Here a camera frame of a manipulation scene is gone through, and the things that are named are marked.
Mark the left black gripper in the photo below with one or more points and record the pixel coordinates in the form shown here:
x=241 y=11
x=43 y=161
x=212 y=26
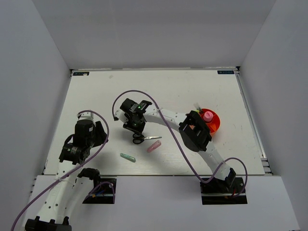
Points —
x=102 y=135

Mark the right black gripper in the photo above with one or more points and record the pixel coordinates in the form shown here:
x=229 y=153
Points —
x=138 y=130

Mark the black handled scissors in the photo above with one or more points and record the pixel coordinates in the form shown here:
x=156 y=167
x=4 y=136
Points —
x=139 y=138

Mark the pink translucent tube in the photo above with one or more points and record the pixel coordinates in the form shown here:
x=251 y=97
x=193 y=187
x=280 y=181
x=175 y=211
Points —
x=154 y=146

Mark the pink eraser roll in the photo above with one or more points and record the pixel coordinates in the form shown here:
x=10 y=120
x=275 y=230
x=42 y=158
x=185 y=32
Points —
x=208 y=116

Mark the orange round organizer container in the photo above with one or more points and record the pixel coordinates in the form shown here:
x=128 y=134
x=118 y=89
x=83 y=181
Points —
x=214 y=125

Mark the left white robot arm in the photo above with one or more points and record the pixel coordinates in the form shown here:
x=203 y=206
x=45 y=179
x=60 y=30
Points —
x=58 y=207

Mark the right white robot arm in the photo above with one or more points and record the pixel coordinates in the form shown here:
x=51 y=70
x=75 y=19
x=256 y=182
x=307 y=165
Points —
x=193 y=130

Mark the green translucent tube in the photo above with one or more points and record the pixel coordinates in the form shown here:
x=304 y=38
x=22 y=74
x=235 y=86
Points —
x=128 y=157

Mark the left blue corner label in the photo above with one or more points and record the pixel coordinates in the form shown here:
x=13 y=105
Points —
x=81 y=73

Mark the blue corner label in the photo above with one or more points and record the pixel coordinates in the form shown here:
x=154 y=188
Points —
x=225 y=72
x=81 y=73

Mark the right blue corner label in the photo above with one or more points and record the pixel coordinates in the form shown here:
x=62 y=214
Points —
x=225 y=72

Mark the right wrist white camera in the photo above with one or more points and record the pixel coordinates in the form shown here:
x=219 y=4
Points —
x=120 y=115

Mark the wrist white camera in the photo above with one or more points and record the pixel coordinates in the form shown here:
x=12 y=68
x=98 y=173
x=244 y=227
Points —
x=86 y=116
x=120 y=115

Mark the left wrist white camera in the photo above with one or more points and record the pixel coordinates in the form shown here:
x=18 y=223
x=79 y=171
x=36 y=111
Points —
x=86 y=116

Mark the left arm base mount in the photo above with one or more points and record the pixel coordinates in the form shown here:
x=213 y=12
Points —
x=103 y=193

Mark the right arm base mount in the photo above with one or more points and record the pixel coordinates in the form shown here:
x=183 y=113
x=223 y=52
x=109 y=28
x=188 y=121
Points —
x=211 y=194

